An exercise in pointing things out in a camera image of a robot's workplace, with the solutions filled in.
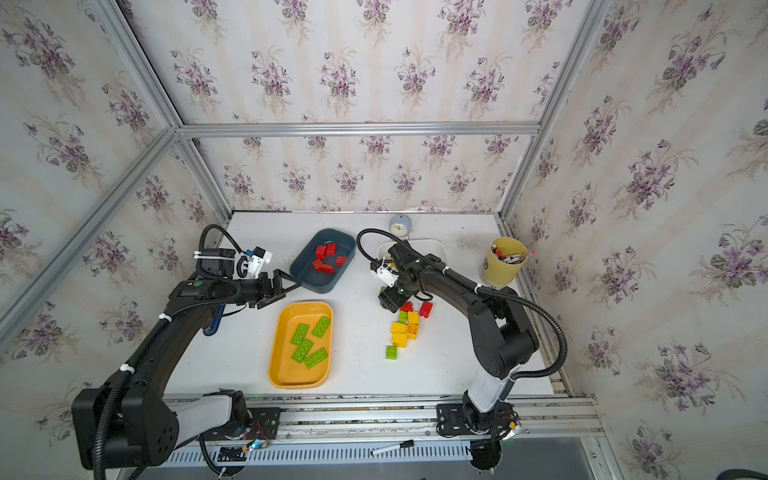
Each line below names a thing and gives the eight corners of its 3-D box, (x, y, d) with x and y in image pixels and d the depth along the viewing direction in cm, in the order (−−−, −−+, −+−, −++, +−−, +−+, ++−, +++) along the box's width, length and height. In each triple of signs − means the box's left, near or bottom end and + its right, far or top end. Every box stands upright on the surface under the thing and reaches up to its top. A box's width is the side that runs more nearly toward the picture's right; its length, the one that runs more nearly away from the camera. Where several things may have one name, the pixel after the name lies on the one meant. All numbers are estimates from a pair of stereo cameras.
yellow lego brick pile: (390, 348, 87) (390, 345, 85) (390, 329, 91) (390, 326, 89) (412, 348, 87) (413, 345, 85) (411, 329, 91) (412, 326, 89)
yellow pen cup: (482, 293, 100) (496, 267, 88) (475, 264, 108) (487, 236, 96) (514, 294, 100) (533, 267, 88) (505, 264, 108) (521, 236, 96)
